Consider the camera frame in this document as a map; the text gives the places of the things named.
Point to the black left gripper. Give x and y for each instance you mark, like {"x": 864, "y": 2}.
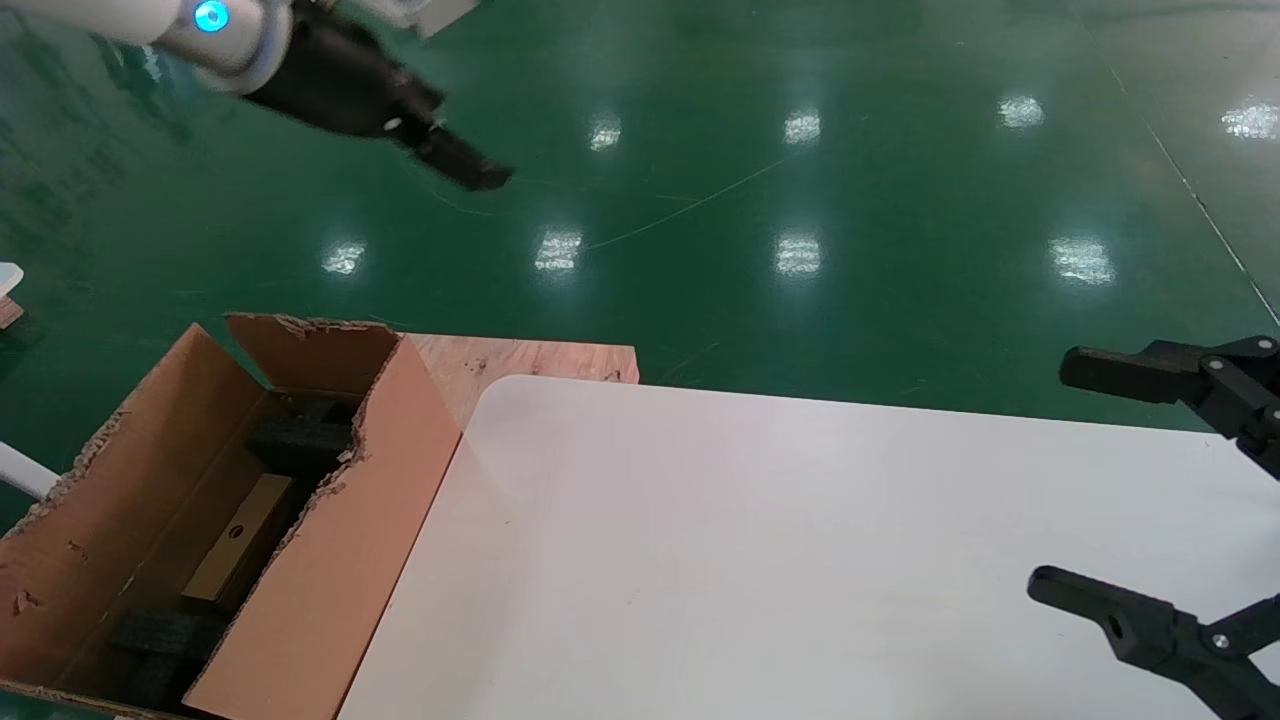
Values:
{"x": 340, "y": 85}

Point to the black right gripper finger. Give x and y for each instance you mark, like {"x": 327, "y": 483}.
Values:
{"x": 1220, "y": 390}
{"x": 1150, "y": 632}

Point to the small cardboard box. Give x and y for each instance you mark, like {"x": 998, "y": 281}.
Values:
{"x": 235, "y": 545}

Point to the large open cardboard box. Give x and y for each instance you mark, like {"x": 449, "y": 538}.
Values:
{"x": 320, "y": 600}

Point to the wooden pallet board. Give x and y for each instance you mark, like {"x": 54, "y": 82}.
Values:
{"x": 545, "y": 360}

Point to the black foam block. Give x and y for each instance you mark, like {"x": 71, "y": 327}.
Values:
{"x": 300, "y": 437}
{"x": 168, "y": 655}

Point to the small white object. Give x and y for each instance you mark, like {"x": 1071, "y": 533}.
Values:
{"x": 8, "y": 278}

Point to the small brown object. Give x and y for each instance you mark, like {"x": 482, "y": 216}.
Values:
{"x": 7, "y": 313}

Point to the white tube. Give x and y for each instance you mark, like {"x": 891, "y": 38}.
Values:
{"x": 20, "y": 472}

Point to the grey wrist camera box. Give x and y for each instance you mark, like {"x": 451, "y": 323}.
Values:
{"x": 430, "y": 12}

